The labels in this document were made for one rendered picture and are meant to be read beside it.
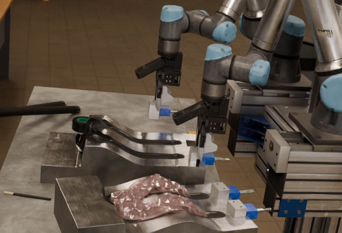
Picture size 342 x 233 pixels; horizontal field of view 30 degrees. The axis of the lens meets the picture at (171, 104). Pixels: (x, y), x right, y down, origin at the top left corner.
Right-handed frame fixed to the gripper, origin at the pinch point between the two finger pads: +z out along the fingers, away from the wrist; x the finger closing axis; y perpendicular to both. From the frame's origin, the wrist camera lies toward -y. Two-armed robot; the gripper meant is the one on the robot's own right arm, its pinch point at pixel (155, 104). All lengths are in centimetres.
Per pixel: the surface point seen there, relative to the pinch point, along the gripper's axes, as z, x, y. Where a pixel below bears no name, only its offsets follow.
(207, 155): 4.7, -30.0, 15.5
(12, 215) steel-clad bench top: 15, -56, -41
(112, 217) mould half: 4, -73, -14
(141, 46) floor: 95, 435, 16
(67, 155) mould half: 9.0, -28.4, -28.2
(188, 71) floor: 95, 358, 58
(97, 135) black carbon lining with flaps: -0.1, -31.9, -19.3
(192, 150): 3.3, -30.3, 10.4
